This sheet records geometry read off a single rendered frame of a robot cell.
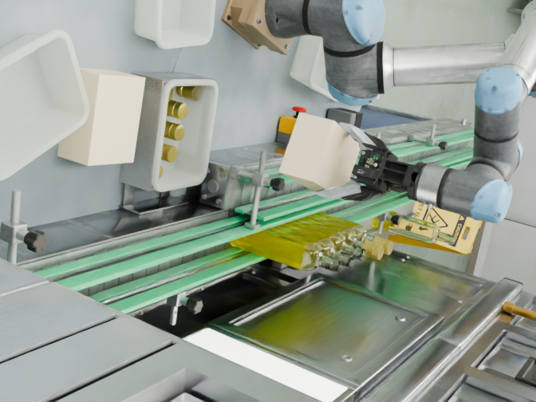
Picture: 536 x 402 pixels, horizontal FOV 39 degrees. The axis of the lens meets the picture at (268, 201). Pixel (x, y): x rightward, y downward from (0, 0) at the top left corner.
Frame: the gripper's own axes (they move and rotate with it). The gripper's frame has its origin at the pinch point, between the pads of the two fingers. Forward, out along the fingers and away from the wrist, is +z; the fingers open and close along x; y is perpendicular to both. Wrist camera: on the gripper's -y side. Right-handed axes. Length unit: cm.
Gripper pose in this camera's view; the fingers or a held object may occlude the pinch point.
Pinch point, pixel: (329, 159)
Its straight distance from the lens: 147.6
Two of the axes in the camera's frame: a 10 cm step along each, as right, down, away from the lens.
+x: -3.3, 9.4, -0.6
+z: -8.4, -2.6, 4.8
